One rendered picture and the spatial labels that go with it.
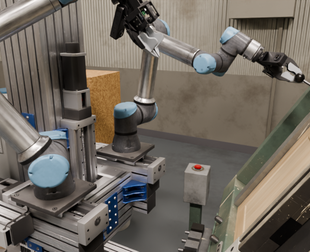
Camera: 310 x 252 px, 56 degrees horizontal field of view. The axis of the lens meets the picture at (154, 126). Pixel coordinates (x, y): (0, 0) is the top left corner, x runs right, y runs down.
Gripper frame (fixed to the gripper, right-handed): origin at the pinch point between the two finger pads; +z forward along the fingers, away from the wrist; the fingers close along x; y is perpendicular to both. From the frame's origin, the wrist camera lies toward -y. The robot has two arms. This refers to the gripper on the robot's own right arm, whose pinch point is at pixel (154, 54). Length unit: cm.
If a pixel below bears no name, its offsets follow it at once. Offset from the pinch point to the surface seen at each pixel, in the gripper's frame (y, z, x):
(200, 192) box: -39, 74, 17
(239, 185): -21, 78, 24
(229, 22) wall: -115, 45, 301
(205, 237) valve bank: -28, 80, -6
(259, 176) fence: -1, 65, 14
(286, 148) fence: 12, 59, 21
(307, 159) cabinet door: 24, 53, 5
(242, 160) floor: -152, 202, 212
